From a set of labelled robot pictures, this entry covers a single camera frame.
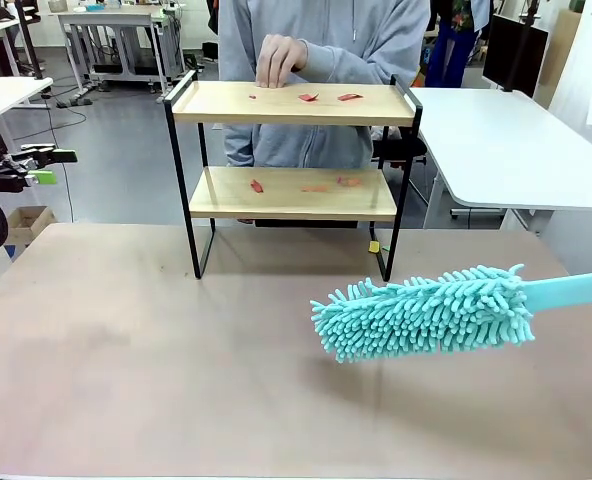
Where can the teal microfiber duster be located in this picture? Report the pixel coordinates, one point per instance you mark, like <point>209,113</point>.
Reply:
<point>416,315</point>

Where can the two-tier wooden shelf black frame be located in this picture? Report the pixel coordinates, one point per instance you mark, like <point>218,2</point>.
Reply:
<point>286,107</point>

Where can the person's left hand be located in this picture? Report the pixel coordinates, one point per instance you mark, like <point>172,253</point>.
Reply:
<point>278,57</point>

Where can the cardboard box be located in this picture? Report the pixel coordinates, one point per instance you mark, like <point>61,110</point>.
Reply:
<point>23,225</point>

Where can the black stand pole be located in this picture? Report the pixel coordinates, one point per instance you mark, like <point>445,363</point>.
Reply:
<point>28,40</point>

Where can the white-framed workbench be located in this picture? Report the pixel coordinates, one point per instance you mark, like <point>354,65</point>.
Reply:
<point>121,20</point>

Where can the red folded paper scrap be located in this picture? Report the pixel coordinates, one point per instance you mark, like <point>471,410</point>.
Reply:
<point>257,186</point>

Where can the yellow square paper scrap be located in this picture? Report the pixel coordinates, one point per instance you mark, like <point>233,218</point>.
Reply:
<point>374,246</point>

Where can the black office chair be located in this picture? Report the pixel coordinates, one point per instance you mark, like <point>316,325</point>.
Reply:
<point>406,147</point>

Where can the black monitor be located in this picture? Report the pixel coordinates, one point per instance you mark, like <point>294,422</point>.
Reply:
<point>513,50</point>

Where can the orange flat paper scrap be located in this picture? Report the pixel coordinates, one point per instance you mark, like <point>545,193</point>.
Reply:
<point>316,189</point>

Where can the person in blue trousers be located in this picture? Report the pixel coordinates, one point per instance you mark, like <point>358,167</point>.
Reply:
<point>456,45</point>

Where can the person in grey hoodie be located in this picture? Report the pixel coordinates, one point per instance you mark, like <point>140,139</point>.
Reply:
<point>336,30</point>

